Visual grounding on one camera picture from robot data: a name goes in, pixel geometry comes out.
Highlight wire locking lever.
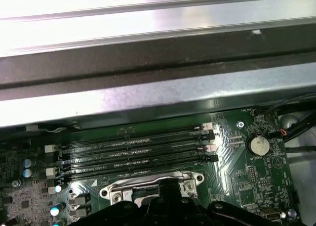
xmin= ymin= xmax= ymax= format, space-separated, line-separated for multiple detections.
xmin=111 ymin=175 xmax=186 ymax=191

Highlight round coin battery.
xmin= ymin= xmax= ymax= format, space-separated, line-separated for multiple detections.
xmin=246 ymin=134 xmax=270 ymax=157

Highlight RAM slot black latches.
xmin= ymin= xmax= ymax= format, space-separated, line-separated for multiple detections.
xmin=56 ymin=153 xmax=219 ymax=186
xmin=58 ymin=131 xmax=215 ymax=165

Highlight thin grey wire with connector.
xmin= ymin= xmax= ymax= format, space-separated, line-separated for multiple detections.
xmin=26 ymin=125 xmax=65 ymax=135

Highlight thick black cable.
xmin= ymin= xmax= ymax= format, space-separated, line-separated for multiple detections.
xmin=278 ymin=111 xmax=316 ymax=140

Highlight green motherboard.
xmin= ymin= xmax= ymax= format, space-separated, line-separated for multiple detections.
xmin=0 ymin=109 xmax=301 ymax=226

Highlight thin coloured fan wires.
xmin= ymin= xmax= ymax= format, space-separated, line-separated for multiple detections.
xmin=269 ymin=128 xmax=293 ymax=137

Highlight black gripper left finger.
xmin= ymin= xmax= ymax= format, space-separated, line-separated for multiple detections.
xmin=79 ymin=179 xmax=173 ymax=226

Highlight internal USB port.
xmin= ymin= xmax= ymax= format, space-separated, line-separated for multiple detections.
xmin=259 ymin=207 xmax=282 ymax=223

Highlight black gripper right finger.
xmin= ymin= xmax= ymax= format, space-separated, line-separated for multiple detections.
xmin=170 ymin=179 xmax=277 ymax=226

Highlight RAM slot white latches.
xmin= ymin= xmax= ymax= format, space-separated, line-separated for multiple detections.
xmin=45 ymin=143 xmax=217 ymax=178
xmin=44 ymin=122 xmax=215 ymax=154

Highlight CPU socket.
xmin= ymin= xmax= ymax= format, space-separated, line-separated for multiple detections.
xmin=98 ymin=171 xmax=205 ymax=204

